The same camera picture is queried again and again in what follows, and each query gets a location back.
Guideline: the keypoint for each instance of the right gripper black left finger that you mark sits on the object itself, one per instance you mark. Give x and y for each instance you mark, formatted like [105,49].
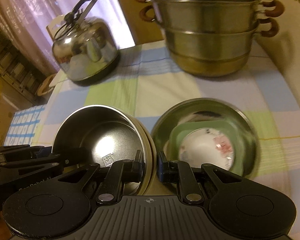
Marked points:
[101,184]

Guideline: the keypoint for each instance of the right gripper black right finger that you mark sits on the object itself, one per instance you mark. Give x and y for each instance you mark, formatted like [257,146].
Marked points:
[194,185]

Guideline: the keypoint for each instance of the green square plastic plate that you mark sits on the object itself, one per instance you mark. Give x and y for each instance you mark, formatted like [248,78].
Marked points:
[182,130]

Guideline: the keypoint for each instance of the small floral white dish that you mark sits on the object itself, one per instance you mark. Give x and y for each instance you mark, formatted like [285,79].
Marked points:
[207,146]

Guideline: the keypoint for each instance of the steel bowl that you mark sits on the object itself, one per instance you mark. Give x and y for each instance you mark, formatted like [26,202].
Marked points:
[105,132]

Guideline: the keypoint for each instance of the cream plastic bowl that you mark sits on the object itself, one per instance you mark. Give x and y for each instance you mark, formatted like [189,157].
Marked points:
[131,188]

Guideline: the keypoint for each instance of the blue white checkered cloth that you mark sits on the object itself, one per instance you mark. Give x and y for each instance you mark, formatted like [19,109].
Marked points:
[23,126]

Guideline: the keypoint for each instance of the cardboard box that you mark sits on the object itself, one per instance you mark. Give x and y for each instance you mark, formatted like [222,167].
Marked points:
[6,115]

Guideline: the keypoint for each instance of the large steel round plate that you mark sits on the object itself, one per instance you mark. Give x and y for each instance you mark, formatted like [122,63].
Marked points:
[208,109]

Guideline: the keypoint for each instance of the small wicker basket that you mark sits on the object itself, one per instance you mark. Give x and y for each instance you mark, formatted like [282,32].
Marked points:
[47,86]

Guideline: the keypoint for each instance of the checkered tablecloth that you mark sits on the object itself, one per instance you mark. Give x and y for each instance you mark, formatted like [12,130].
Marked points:
[147,82]

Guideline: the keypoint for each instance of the black metal rack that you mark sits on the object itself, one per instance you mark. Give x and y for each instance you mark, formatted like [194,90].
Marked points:
[18,72]

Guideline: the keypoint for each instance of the steel kettle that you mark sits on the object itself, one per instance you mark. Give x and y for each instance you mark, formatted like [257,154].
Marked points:
[84,47]

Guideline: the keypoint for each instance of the steel steamer pot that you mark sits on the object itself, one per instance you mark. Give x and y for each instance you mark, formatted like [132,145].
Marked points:
[211,37]

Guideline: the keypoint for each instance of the white wooden chair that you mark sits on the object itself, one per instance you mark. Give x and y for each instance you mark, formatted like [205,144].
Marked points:
[55,25]

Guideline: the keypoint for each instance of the pink curtain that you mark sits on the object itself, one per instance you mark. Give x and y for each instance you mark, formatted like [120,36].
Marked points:
[24,22]

